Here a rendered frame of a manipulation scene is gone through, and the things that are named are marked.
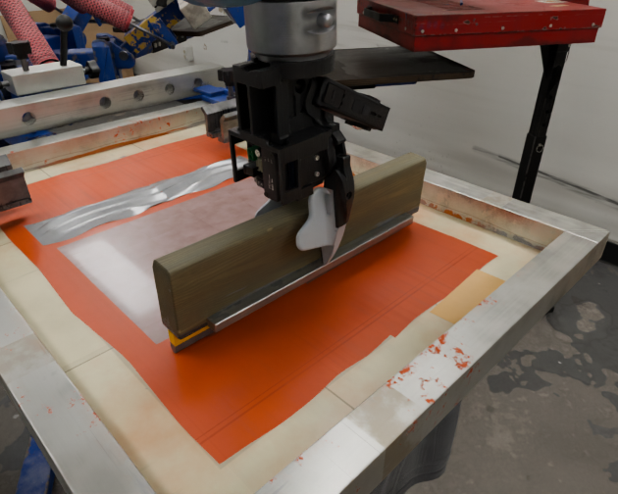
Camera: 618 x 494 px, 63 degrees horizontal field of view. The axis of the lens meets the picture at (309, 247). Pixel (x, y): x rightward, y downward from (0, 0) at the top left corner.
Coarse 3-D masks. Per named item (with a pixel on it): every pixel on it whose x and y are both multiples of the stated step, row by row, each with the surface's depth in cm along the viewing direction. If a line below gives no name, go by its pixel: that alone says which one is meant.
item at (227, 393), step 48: (48, 192) 76; (96, 192) 76; (96, 240) 64; (144, 240) 64; (192, 240) 64; (96, 288) 55; (144, 288) 55; (144, 336) 49; (240, 336) 49; (288, 336) 49; (336, 336) 49; (384, 336) 49; (192, 384) 44; (240, 384) 44; (288, 384) 44; (192, 432) 40; (240, 432) 40
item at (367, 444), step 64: (128, 128) 92; (448, 192) 69; (576, 256) 54; (0, 320) 45; (512, 320) 45; (64, 384) 39; (384, 384) 39; (448, 384) 39; (64, 448) 34; (320, 448) 34; (384, 448) 34
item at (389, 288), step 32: (128, 160) 87; (160, 160) 87; (192, 160) 87; (192, 192) 76; (224, 192) 76; (256, 192) 76; (224, 224) 67; (416, 224) 67; (384, 256) 61; (416, 256) 61; (448, 256) 61; (480, 256) 61; (320, 288) 55; (352, 288) 55; (384, 288) 55; (416, 288) 55; (448, 288) 55; (384, 320) 51
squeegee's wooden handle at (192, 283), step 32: (416, 160) 61; (384, 192) 58; (416, 192) 63; (256, 224) 47; (288, 224) 48; (352, 224) 56; (192, 256) 43; (224, 256) 44; (256, 256) 47; (288, 256) 51; (320, 256) 54; (160, 288) 43; (192, 288) 43; (224, 288) 46; (256, 288) 49; (192, 320) 45
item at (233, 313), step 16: (384, 224) 61; (400, 224) 61; (352, 240) 57; (368, 240) 58; (336, 256) 55; (352, 256) 56; (304, 272) 52; (320, 272) 53; (272, 288) 50; (288, 288) 51; (240, 304) 48; (256, 304) 48; (208, 320) 46; (224, 320) 46
